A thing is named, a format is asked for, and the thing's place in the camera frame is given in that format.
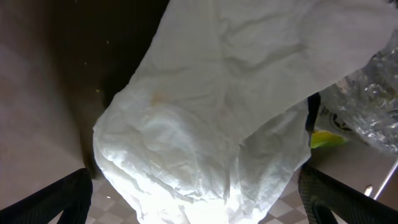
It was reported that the brown serving tray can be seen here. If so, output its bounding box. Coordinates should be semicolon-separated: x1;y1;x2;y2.
0;0;398;224

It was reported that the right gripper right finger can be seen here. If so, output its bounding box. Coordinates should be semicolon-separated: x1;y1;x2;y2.
298;164;397;224

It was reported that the white napkin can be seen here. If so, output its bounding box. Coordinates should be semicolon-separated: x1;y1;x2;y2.
93;0;397;223

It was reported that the green foil snack wrapper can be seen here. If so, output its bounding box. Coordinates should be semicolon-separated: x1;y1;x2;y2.
306;30;397;154

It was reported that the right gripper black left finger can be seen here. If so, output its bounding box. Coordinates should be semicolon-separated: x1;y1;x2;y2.
1;168;93;224

